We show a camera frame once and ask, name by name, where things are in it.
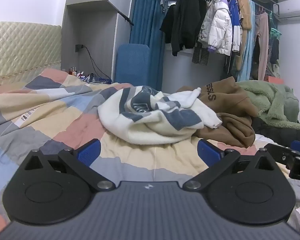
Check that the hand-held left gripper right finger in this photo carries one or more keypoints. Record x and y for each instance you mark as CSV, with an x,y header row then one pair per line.
x,y
209,152

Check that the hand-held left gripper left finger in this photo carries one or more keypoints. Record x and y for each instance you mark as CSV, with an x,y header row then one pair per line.
x,y
88,152

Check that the white blue-striped sweater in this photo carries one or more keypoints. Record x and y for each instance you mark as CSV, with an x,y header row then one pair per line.
x,y
145,127

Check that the green clothes hangers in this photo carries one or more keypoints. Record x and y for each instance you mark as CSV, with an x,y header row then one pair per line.
x,y
275,31

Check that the black garment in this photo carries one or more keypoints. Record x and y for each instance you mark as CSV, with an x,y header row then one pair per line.
x,y
277,135

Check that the patchwork quilt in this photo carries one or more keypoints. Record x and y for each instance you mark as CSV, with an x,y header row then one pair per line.
x,y
65,120

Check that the brown hoodie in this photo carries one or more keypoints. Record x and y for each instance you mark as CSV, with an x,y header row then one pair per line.
x,y
227,100

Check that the green fleece jacket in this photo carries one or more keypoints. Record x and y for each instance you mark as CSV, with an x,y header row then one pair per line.
x,y
264,100

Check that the orange box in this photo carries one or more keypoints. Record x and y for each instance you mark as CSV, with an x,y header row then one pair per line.
x,y
274,80

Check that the cluster of small bottles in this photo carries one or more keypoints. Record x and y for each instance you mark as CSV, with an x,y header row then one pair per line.
x,y
76,73

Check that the striped hanging garment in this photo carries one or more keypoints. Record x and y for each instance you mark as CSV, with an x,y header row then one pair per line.
x,y
199,55

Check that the blue padded board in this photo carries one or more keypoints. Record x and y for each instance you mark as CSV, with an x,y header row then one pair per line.
x,y
132,62

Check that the dark hanging garment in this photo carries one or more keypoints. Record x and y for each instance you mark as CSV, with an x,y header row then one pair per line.
x,y
274,50

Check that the light blue hanging garment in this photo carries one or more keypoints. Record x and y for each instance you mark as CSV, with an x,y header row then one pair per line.
x,y
249,50

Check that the grey cabinet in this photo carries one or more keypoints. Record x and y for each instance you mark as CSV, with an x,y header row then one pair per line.
x,y
100,42

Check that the pink hanging pants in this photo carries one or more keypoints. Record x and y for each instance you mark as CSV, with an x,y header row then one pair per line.
x,y
262,42

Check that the beige quilted headboard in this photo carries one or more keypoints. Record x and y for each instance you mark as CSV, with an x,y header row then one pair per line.
x,y
22,47

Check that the white puffer jacket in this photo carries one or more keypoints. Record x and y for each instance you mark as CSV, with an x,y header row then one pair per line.
x,y
219,27

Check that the blue hanging shirt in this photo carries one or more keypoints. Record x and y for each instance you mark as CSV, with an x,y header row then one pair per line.
x,y
236,15

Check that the white air conditioner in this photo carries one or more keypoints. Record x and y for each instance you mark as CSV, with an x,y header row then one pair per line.
x,y
294,5

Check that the tan hanging coat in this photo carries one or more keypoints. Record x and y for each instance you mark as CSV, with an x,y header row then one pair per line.
x,y
244,12

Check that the blue curtain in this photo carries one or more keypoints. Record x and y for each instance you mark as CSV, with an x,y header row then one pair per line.
x,y
147,17

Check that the black wall charger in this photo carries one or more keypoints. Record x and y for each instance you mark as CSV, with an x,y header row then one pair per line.
x,y
79,48

